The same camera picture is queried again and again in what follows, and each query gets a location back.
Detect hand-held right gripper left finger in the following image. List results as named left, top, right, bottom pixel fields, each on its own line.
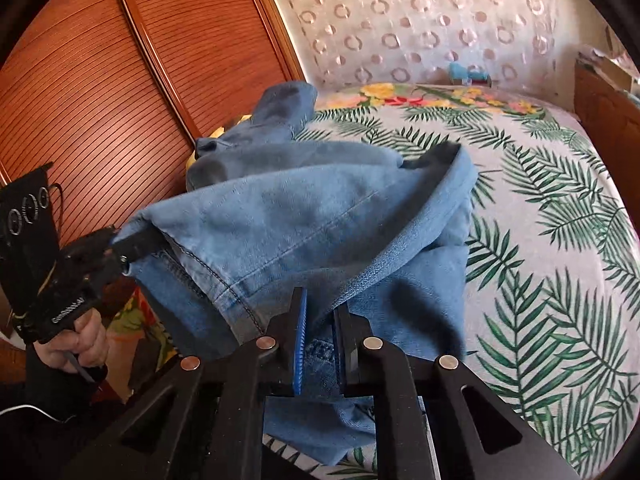
left=65, top=287, right=308, bottom=480

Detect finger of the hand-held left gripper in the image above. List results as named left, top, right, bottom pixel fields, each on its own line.
left=107, top=225, right=166, bottom=276

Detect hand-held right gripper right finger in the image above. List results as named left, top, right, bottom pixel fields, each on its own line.
left=332, top=305, right=581, bottom=480

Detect blue denim pants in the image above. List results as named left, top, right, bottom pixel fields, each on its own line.
left=127, top=81, right=478, bottom=451

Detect person's left forearm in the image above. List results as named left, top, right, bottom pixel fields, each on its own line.
left=0, top=345, right=131, bottom=480

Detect person's left hand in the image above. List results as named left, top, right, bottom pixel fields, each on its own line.
left=37, top=307, right=108, bottom=383

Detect wooden slatted wardrobe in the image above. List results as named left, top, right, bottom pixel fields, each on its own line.
left=0, top=0, right=308, bottom=341

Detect palm leaf print sheet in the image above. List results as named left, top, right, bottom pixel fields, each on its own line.
left=262, top=105, right=640, bottom=480

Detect light blue cloth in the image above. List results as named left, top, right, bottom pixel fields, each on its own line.
left=447, top=62, right=483, bottom=83

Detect sheer circle pattern curtain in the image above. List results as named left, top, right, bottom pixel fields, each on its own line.
left=257, top=0, right=561, bottom=88

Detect long wooden cabinet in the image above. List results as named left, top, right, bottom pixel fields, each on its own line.
left=572, top=60, right=640, bottom=171

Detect open cardboard box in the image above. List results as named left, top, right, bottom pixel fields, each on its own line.
left=597, top=52, right=640, bottom=88

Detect thin white cable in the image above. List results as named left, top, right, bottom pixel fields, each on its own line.
left=0, top=402, right=66, bottom=423

